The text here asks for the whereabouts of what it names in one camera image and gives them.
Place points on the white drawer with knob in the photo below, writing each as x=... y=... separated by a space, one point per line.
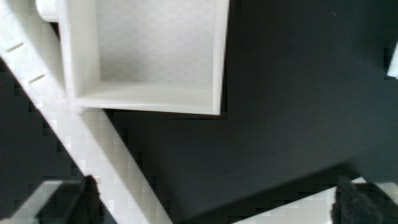
x=143 y=53

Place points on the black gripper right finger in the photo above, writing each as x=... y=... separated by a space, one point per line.
x=363 y=205

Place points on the white right fence rail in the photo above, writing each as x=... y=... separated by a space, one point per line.
x=308 y=211

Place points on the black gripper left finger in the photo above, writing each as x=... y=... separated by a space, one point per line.
x=63 y=203

